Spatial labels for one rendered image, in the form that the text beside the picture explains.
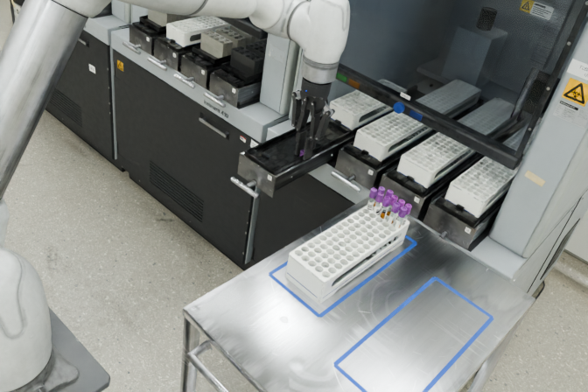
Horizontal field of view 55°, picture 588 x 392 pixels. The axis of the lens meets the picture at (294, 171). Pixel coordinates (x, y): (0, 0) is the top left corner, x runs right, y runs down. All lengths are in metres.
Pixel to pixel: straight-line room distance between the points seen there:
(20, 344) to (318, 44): 0.86
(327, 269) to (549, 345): 1.52
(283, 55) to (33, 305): 1.10
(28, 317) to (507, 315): 0.90
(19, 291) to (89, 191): 1.73
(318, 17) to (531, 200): 0.68
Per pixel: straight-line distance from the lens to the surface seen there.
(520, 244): 1.56
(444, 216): 1.50
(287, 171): 1.49
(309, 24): 1.35
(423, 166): 1.53
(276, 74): 1.83
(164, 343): 2.08
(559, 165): 1.43
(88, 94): 2.69
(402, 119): 1.74
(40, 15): 1.04
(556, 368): 2.44
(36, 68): 1.05
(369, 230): 1.24
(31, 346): 1.05
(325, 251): 1.16
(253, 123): 1.84
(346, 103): 1.75
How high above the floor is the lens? 1.66
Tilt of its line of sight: 35 degrees down
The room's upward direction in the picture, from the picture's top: 10 degrees clockwise
